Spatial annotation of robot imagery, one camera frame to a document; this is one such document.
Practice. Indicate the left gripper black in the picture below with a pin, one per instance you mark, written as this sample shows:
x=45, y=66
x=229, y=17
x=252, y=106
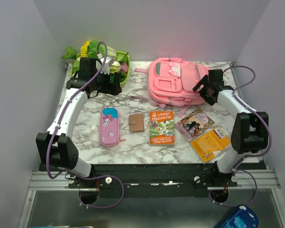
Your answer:
x=114, y=89

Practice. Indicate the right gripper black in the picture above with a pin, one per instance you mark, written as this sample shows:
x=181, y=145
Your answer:
x=208, y=99

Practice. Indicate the pink student backpack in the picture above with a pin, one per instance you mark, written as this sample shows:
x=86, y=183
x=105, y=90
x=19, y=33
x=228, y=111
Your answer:
x=171, y=82

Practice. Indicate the brown leather wallet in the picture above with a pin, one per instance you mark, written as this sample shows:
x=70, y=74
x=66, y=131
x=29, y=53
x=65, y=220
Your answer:
x=136, y=123

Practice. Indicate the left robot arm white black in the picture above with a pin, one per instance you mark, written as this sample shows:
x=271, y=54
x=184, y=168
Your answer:
x=55, y=146

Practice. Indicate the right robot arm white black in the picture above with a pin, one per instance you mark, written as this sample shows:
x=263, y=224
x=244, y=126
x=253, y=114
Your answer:
x=251, y=136

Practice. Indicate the green plastic tray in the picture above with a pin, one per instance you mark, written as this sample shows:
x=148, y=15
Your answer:
x=121, y=57

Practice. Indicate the purple toy vegetable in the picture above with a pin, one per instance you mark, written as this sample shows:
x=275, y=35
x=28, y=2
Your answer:
x=124, y=67

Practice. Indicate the pink pencil case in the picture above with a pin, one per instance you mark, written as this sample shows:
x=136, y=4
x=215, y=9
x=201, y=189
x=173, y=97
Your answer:
x=109, y=128

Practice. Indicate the upper toy cabbage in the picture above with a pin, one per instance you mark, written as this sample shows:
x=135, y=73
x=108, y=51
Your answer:
x=92, y=50

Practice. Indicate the yellow artificial flower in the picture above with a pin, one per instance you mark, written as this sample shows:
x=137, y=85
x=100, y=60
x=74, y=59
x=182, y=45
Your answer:
x=83, y=49

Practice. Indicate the illustrated picture book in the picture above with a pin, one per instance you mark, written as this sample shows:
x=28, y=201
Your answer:
x=193, y=125

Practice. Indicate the green artificial leaf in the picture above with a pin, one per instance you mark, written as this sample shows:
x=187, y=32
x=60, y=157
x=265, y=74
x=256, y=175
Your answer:
x=70, y=53

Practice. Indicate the orange treehouse book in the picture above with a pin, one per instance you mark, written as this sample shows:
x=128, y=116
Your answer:
x=161, y=128

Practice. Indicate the orange yellow booklet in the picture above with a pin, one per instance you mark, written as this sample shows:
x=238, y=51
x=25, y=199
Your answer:
x=210, y=145

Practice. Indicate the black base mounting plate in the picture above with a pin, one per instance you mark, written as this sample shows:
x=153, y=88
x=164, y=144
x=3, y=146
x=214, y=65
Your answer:
x=157, y=181

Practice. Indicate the blue pencil case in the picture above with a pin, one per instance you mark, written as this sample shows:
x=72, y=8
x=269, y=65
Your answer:
x=240, y=217

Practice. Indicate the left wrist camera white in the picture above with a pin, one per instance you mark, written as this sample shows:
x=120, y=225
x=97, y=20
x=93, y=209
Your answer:
x=105, y=62

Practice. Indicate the aluminium rail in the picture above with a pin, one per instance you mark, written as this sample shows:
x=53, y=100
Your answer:
x=263, y=179

